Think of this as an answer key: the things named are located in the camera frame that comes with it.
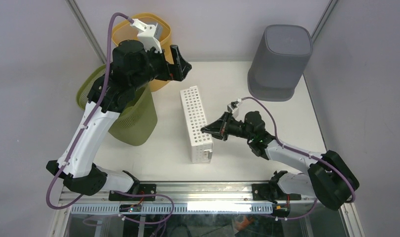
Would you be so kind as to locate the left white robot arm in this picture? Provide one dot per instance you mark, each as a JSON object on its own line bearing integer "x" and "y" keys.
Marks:
{"x": 76, "y": 167}

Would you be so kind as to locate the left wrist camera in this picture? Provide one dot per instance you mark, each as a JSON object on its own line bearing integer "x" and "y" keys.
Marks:
{"x": 148, "y": 34}

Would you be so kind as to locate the green mesh waste bin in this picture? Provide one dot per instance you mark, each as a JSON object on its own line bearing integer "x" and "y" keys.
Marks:
{"x": 138, "y": 120}

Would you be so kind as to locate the right aluminium corner post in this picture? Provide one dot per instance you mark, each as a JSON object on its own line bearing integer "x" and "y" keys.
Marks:
{"x": 325, "y": 16}

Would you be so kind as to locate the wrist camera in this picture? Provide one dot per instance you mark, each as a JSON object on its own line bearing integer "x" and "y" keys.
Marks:
{"x": 233, "y": 107}
{"x": 148, "y": 34}

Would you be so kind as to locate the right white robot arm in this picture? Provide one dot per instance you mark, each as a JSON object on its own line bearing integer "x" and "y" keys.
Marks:
{"x": 323, "y": 176}

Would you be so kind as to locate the left aluminium corner post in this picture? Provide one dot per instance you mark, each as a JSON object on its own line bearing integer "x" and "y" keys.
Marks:
{"x": 72, "y": 4}

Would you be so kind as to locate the grey mesh waste bin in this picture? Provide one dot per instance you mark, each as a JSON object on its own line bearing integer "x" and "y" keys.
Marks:
{"x": 279, "y": 62}

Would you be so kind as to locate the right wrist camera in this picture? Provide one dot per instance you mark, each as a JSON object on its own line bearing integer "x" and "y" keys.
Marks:
{"x": 233, "y": 107}

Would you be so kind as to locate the aluminium mounting rail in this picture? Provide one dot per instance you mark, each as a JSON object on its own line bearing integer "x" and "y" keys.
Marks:
{"x": 181, "y": 192}

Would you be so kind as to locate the white slotted cable duct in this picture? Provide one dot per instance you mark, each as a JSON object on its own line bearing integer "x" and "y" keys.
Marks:
{"x": 202, "y": 207}

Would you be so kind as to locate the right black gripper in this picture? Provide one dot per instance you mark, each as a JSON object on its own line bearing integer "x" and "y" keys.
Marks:
{"x": 219, "y": 129}

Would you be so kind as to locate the white perforated plastic basket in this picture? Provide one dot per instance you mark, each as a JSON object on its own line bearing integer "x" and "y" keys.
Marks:
{"x": 200, "y": 144}

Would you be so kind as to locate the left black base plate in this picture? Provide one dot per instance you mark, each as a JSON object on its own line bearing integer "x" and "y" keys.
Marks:
{"x": 142, "y": 189}

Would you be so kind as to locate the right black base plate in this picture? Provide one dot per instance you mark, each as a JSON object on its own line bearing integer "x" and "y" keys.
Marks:
{"x": 271, "y": 193}

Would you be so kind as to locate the aluminium corner post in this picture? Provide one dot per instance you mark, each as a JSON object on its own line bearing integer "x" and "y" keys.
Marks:
{"x": 72, "y": 4}
{"x": 325, "y": 16}

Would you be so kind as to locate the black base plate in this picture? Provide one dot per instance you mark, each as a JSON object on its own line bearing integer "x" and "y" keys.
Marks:
{"x": 142, "y": 189}
{"x": 271, "y": 193}

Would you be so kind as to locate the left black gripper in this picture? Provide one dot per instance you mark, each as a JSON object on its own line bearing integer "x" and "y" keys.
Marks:
{"x": 176, "y": 71}

